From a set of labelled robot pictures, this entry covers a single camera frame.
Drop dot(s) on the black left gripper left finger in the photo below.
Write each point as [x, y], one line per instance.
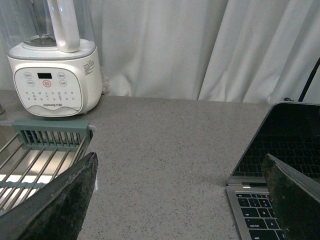
[57, 211]

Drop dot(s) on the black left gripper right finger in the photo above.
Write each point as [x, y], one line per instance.
[295, 199]

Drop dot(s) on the silver laptop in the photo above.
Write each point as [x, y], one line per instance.
[290, 132]

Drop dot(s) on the green metal sink rack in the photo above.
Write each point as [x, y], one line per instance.
[33, 152]

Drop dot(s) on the black stand pole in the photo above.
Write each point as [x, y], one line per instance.
[309, 81]

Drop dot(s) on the white blender base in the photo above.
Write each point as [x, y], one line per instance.
[52, 83]

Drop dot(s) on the white curtain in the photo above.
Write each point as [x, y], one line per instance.
[245, 51]

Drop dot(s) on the clear blender jar white handle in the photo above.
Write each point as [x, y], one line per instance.
[64, 24]

